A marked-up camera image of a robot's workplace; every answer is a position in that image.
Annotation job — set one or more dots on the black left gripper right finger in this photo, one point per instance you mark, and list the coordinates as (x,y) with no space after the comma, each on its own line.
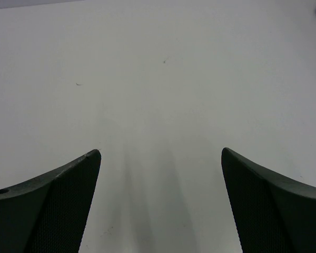
(272,213)

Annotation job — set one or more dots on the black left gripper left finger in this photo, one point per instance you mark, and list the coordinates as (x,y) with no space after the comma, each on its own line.
(49,213)

